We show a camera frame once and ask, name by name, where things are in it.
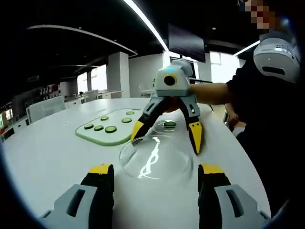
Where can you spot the grey mesh chair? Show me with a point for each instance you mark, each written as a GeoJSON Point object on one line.
{"type": "Point", "coordinates": [56, 103]}
{"type": "Point", "coordinates": [35, 112]}
{"type": "Point", "coordinates": [91, 95]}

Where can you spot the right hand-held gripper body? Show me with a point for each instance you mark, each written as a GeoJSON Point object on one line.
{"type": "Point", "coordinates": [181, 83]}

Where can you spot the person in black shirt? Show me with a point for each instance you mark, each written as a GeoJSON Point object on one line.
{"type": "Point", "coordinates": [267, 131]}

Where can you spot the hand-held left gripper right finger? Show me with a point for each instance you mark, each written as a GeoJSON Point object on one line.
{"type": "Point", "coordinates": [226, 205]}

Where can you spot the white green-edged cutting board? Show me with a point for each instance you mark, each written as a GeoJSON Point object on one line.
{"type": "Point", "coordinates": [119, 136]}

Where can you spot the white chest-worn device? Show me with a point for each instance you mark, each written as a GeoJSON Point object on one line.
{"type": "Point", "coordinates": [276, 57]}

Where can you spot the ceiling light strip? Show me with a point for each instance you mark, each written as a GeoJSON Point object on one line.
{"type": "Point", "coordinates": [147, 21]}

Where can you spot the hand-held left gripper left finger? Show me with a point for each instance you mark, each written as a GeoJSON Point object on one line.
{"type": "Point", "coordinates": [78, 205]}

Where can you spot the group of cucumber slices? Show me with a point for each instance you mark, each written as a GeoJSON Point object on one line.
{"type": "Point", "coordinates": [110, 129]}

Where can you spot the dark hanging screen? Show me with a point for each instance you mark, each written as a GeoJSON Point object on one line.
{"type": "Point", "coordinates": [186, 43]}

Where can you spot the person's right hand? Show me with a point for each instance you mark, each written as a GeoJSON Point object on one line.
{"type": "Point", "coordinates": [172, 107]}

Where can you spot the clear glass bowl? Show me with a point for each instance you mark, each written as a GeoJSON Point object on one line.
{"type": "Point", "coordinates": [166, 164]}

